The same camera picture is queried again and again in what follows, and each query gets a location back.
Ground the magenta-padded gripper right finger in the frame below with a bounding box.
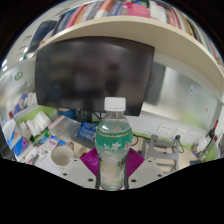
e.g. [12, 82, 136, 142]
[125, 148, 166, 190]

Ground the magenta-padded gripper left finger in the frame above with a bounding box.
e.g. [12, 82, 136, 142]
[59, 148, 102, 190]

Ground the green-labelled clear drink bottle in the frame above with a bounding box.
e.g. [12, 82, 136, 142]
[95, 96, 134, 192]

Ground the white paper cup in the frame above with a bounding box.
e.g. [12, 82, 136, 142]
[50, 145, 75, 168]

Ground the grey metal laptop stand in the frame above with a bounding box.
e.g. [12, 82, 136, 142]
[141, 134, 181, 173]

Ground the clear plastic box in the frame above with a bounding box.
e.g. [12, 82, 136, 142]
[49, 115, 82, 143]

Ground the white folded tissue stack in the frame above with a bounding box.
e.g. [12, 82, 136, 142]
[25, 111, 52, 136]

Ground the black computer monitor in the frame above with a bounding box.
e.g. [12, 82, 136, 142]
[34, 36, 156, 117]

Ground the beige shelf with books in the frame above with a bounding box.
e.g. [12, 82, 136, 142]
[24, 0, 224, 81]

